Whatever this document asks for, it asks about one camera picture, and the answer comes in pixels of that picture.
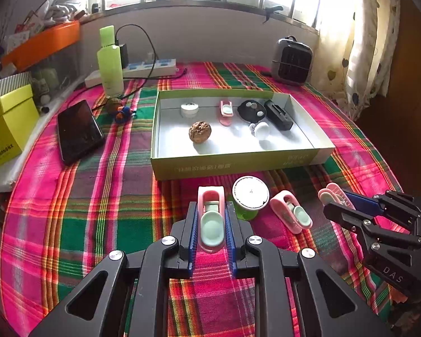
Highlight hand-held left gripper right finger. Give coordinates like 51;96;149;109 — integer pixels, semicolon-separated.
225;202;393;337

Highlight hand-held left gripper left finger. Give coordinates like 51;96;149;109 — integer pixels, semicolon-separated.
28;202;199;337

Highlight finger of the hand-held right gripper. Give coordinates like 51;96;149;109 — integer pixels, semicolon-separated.
323;202;421;253
342;190;421;220

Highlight pink clip with mint pad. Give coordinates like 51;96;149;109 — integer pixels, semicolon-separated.
219;100;235;126
196;186;227;253
269;190;314;234
324;183;355;208
317;188;341;206

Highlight green white cardboard box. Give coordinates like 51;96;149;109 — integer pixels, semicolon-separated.
150;89;336;180

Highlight black rectangular case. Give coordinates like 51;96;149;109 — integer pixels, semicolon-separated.
265;100;294;131

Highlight small white jar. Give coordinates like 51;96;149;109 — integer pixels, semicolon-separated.
180;101;199;118

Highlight black oval pad grey buttons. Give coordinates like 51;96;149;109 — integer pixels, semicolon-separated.
237;100;267;122

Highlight white disc on green base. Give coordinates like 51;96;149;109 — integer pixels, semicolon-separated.
232;176;270;221

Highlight pink green plaid tablecloth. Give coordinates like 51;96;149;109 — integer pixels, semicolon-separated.
2;61;408;337

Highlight white ball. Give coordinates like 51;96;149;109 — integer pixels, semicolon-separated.
249;122;271;142

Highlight small blue orange toy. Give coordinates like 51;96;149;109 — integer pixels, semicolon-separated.
114;105;137;123

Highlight grey space heater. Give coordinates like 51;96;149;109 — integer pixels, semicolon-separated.
271;36;314;85

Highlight black smartphone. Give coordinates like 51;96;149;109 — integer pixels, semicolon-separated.
57;100;105;165

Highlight cream curtain with hearts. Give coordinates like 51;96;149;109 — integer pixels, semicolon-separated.
319;0;404;120

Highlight white power strip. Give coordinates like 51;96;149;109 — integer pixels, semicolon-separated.
85;60;178;88

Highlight green plastic bottle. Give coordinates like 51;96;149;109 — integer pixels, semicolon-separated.
97;26;125;98

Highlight black charger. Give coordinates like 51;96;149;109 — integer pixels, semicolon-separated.
116;42;129;67

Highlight yellow-green cardboard box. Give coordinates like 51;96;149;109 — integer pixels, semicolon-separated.
0;84;40;176

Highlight glass tank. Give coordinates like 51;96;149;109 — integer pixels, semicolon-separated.
30;44;83;99

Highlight green white striped box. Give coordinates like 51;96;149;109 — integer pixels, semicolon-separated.
0;71;32;106

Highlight orange box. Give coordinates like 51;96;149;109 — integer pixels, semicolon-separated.
1;20;81;71

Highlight white plastic bag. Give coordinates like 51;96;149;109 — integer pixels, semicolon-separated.
38;0;88;27

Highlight printed paper packet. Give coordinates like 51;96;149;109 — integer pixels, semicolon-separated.
7;9;46;48

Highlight black charger cable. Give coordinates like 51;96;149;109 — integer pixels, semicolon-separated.
91;24;159;111

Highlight black window handle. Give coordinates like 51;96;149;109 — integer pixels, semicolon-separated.
263;5;284;24

